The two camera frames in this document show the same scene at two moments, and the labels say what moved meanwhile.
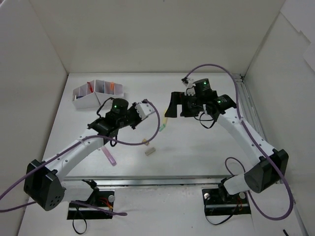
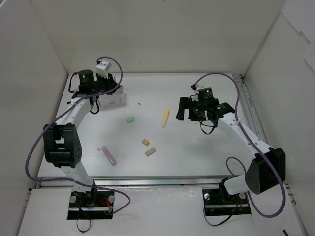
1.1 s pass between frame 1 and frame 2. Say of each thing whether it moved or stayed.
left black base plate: stayed
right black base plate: stayed
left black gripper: moved
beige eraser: stayed
